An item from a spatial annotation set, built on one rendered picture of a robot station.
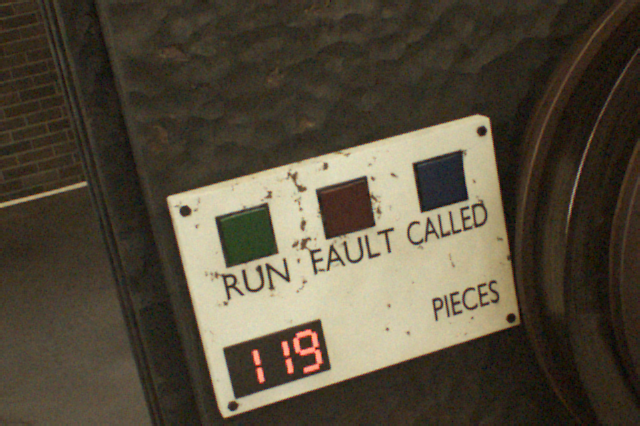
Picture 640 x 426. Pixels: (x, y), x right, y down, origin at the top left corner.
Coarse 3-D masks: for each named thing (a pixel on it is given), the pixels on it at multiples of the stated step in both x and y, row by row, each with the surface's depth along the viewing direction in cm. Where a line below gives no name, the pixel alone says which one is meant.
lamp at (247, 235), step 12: (240, 216) 78; (252, 216) 79; (264, 216) 79; (228, 228) 78; (240, 228) 79; (252, 228) 79; (264, 228) 79; (228, 240) 79; (240, 240) 79; (252, 240) 79; (264, 240) 79; (228, 252) 79; (240, 252) 79; (252, 252) 79; (264, 252) 80
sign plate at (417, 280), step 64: (448, 128) 82; (192, 192) 79; (256, 192) 79; (320, 192) 80; (384, 192) 82; (192, 256) 79; (320, 256) 82; (384, 256) 83; (448, 256) 85; (256, 320) 81; (320, 320) 83; (384, 320) 84; (448, 320) 86; (512, 320) 88; (256, 384) 82; (320, 384) 84
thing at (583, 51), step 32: (608, 32) 77; (576, 64) 77; (544, 96) 86; (544, 128) 77; (544, 160) 78; (512, 192) 87; (512, 224) 88; (512, 256) 89; (544, 352) 81; (576, 416) 84
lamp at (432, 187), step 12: (456, 156) 83; (420, 168) 82; (432, 168) 82; (444, 168) 82; (456, 168) 83; (420, 180) 82; (432, 180) 82; (444, 180) 83; (456, 180) 83; (432, 192) 83; (444, 192) 83; (456, 192) 83; (432, 204) 83
